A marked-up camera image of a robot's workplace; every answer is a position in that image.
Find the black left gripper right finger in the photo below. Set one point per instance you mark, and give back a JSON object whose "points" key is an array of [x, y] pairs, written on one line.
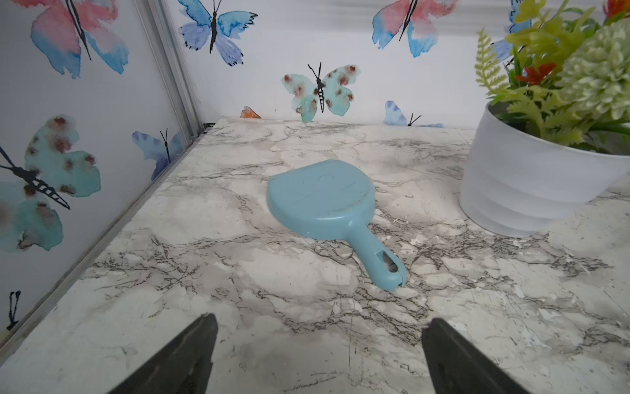
{"points": [[457, 366]]}

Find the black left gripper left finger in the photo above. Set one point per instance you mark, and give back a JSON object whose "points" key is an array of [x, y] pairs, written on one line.
{"points": [[184, 365]]}

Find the white plant pot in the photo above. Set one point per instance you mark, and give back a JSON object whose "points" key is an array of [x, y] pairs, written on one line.
{"points": [[516, 184]]}

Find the artificial green plant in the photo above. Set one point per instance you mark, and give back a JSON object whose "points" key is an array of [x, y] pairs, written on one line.
{"points": [[561, 76]]}

